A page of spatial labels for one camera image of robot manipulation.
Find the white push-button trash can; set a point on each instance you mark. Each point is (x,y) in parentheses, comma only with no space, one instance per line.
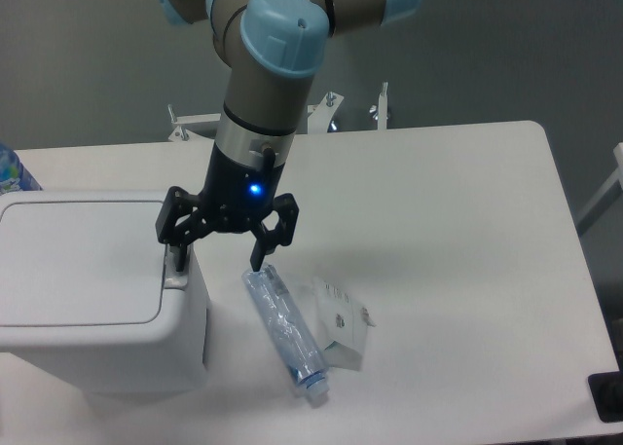
(90,296)

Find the flattened white paper carton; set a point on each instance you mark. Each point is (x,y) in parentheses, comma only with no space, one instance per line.
(340,325)

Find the black clamp at table edge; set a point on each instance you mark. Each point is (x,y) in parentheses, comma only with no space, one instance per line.
(606,389)

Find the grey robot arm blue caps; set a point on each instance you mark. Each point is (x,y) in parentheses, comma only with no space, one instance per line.
(274,49)

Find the crushed clear plastic bottle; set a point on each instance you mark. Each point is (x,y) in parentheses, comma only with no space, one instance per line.
(289,333)

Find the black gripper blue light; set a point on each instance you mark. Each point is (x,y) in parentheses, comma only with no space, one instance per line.
(234,199)

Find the blue patterned bottle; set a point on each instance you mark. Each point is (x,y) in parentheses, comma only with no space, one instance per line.
(15,177)

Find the white metal base frame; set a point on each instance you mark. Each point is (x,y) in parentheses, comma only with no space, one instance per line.
(320,118)

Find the white frame at right edge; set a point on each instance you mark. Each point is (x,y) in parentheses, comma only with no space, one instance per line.
(605,196)

